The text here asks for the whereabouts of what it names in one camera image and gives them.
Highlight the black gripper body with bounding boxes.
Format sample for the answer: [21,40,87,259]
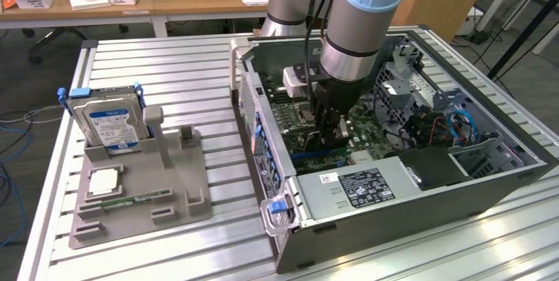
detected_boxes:
[312,78,364,122]

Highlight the CPU socket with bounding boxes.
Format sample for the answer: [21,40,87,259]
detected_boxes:
[296,102,315,124]

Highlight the perforated metal disk bay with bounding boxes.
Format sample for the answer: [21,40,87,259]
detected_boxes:
[371,61,437,124]

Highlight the green motherboard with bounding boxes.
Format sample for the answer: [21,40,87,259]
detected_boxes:
[261,74,399,177]

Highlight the blue expansion slot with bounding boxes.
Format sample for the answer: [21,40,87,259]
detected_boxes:
[289,152,335,162]

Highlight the grey power supply unit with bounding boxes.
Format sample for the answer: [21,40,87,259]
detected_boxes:
[296,156,424,221]

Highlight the blue case release latch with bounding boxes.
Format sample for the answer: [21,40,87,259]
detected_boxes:
[268,197,292,216]

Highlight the black floor box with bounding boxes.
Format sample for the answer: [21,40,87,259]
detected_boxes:
[468,30,492,45]

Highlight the small metal disk bay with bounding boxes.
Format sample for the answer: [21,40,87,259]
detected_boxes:
[449,138,527,177]

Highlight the open dark PC case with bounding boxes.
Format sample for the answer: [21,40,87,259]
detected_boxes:
[229,25,559,275]

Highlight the black slanted stand pole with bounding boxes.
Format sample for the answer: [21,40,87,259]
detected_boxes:
[487,0,559,82]

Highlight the grey parts rack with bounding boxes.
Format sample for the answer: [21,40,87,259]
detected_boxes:
[68,103,215,252]

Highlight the hard disk with blue carrier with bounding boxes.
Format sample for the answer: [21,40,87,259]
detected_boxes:
[55,81,153,157]

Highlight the green RAM stick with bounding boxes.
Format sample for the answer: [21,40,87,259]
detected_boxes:
[80,191,171,212]

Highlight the silver CPU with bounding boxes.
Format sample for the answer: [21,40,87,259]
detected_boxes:
[87,170,121,197]

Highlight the black office chair base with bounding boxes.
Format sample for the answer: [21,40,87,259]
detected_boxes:
[21,24,131,64]

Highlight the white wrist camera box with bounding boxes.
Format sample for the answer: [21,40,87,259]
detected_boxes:
[281,66,316,99]

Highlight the black camera cable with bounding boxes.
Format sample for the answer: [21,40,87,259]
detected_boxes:
[304,0,329,113]

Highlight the black wire bundle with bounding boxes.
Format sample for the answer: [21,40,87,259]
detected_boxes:
[383,107,449,149]

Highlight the blue wire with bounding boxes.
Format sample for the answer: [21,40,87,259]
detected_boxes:
[447,109,481,147]

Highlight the white floor cable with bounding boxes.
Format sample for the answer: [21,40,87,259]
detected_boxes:
[0,105,64,124]

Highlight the blue floor cable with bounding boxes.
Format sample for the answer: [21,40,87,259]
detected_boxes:
[0,123,35,249]

